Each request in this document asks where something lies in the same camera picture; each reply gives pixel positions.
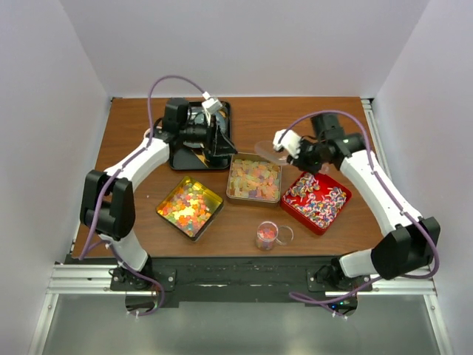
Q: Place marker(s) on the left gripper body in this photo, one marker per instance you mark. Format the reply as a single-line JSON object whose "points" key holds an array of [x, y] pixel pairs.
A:
{"points": [[214, 134]]}

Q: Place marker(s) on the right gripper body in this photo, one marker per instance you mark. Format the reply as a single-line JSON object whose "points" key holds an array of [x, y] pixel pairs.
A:
{"points": [[310, 158]]}

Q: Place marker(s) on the red tin of lollipops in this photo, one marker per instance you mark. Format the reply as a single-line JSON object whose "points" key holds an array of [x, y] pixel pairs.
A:
{"points": [[315, 201]]}

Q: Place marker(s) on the silver tin of gummies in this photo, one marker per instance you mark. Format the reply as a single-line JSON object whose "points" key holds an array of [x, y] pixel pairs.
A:
{"points": [[253, 181]]}

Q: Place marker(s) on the clear plastic scoop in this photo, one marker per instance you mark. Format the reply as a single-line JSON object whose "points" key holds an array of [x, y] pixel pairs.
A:
{"points": [[281, 157]]}

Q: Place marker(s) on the gold tin of star candies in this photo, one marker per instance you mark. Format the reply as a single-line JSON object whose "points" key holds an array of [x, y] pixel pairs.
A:
{"points": [[190, 208]]}

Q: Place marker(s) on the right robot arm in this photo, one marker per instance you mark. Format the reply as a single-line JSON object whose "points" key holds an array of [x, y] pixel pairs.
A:
{"points": [[409, 239]]}

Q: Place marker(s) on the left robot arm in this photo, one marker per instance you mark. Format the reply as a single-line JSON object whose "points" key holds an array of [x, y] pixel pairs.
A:
{"points": [[108, 201]]}

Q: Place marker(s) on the black tray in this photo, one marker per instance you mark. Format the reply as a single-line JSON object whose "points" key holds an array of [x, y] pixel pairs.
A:
{"points": [[191, 157]]}

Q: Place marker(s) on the dark teal plate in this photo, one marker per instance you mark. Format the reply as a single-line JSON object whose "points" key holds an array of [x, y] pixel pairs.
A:
{"points": [[218, 118]]}

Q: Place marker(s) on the clear glass lid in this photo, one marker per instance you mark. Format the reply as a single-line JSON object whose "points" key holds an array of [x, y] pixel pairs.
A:
{"points": [[285, 235]]}

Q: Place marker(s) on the glass goblet jar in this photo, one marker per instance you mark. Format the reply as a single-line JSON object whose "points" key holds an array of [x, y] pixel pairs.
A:
{"points": [[266, 235]]}

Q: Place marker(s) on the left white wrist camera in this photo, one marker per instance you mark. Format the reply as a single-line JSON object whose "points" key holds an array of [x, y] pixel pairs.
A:
{"points": [[211, 105]]}

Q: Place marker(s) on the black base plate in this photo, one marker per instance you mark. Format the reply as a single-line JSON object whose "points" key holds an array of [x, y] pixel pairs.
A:
{"points": [[248, 279]]}

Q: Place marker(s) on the aluminium frame rail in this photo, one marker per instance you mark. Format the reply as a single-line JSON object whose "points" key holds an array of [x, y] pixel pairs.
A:
{"points": [[79, 275]]}

